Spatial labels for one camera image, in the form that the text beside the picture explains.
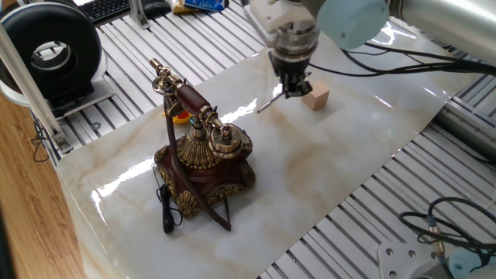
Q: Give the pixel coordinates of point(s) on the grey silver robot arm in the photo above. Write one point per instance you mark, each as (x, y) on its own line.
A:
(445, 23)

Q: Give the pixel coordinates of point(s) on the glossy marble pattern mat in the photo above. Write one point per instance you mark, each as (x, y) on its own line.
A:
(310, 174)

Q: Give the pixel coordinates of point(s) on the thin metal pen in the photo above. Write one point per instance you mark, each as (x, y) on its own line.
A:
(271, 102)

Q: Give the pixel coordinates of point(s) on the antique brass rotary phone base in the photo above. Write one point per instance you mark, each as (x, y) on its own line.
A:
(217, 178)

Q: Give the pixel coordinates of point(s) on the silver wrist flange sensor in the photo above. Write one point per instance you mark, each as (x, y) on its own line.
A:
(296, 40)

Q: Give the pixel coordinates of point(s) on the short aluminium profile post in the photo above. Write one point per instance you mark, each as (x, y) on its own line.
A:
(138, 13)

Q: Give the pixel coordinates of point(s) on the black computer mouse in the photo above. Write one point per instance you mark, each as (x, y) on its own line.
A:
(155, 7)

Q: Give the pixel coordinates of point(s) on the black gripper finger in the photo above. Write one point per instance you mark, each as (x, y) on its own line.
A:
(304, 89)
(291, 91)

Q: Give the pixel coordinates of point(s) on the blue printed packet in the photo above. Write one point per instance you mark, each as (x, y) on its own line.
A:
(203, 4)

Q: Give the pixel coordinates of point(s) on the yellow orange toy turtle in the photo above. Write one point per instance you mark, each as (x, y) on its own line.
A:
(180, 117)

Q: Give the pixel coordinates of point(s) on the aluminium frame post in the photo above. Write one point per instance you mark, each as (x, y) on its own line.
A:
(27, 81)

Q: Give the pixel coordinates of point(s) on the black computer keyboard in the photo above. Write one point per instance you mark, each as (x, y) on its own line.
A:
(104, 8)

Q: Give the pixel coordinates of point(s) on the white flat stand plate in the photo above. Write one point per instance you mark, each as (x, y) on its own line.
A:
(97, 95)

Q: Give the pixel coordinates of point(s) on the yellow snack packet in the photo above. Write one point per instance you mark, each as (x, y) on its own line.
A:
(176, 5)

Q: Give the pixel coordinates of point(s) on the wooden cube block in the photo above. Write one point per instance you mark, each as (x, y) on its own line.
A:
(318, 98)

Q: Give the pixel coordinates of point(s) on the white mounting plate with holes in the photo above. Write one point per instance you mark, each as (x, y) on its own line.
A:
(399, 259)

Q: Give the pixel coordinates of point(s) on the brass maroon phone handset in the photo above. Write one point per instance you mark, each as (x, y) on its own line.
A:
(191, 98)

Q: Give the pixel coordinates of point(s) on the metal washer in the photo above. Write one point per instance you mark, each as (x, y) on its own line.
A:
(93, 126)

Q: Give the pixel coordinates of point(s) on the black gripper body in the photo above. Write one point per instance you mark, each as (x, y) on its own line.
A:
(290, 69)

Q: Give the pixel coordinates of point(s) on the white printed wrist bracket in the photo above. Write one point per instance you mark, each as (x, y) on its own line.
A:
(271, 17)

